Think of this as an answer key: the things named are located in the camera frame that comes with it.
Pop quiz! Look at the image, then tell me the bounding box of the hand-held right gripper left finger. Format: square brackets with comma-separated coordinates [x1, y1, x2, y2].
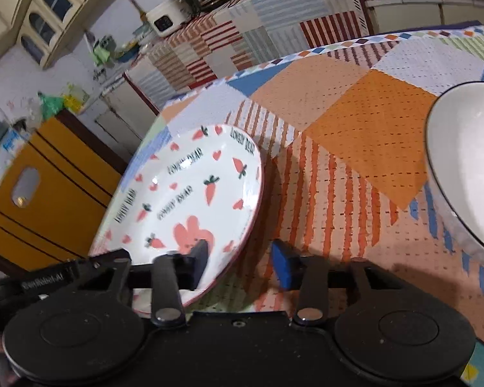
[75, 240, 209, 328]

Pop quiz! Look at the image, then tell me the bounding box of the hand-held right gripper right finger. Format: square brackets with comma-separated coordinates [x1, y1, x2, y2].
[271, 240, 400, 327]

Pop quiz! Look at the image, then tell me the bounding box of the white plate with carrot print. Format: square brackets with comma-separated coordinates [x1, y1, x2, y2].
[89, 124, 266, 318]

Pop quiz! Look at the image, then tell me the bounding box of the white bowl with dark rim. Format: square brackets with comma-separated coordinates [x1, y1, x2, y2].
[424, 82, 484, 261]

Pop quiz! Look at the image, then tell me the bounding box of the yellow wooden chair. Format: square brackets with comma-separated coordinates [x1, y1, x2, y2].
[0, 111, 130, 275]

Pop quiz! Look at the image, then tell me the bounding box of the patchwork checked tablecloth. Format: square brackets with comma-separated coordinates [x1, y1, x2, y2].
[119, 25, 484, 383]

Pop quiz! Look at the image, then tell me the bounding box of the green plastic bag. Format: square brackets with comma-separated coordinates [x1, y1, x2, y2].
[38, 93, 65, 121]

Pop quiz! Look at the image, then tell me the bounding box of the yellow detergent bottle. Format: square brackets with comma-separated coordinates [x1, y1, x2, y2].
[65, 84, 90, 113]

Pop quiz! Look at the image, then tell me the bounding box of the blue basin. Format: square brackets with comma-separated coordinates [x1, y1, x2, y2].
[117, 44, 141, 63]

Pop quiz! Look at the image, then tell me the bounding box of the green hanging cloth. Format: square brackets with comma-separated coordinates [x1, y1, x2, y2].
[93, 40, 116, 65]

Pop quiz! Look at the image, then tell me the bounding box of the striped patchwork counter cloth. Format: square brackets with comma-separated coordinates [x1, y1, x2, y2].
[124, 0, 374, 115]

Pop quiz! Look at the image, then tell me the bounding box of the white rice cooker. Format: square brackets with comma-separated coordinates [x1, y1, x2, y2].
[146, 0, 192, 38]

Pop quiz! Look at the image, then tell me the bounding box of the cream lower cabinet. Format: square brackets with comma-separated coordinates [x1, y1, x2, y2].
[365, 0, 484, 34]

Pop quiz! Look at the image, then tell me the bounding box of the cream wall cabinet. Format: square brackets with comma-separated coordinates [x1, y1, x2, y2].
[0, 0, 124, 69]

